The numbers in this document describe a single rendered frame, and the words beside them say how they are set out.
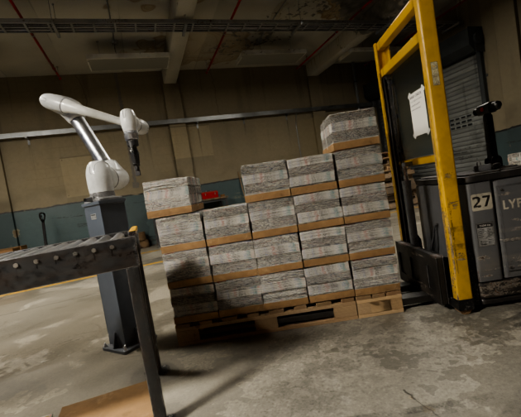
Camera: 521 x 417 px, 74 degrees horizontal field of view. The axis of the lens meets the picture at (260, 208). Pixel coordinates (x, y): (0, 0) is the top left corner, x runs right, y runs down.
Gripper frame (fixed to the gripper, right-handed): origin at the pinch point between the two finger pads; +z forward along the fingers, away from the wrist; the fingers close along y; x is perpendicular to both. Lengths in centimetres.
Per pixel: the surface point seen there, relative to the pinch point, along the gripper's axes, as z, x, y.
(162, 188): 15.4, -20.3, -19.9
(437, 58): -30, -188, -38
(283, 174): 19, -96, -15
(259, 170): 14, -81, -19
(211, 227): 44, -46, -18
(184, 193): 20.5, -32.8, -19.5
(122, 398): 116, 3, -69
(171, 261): 61, -18, -19
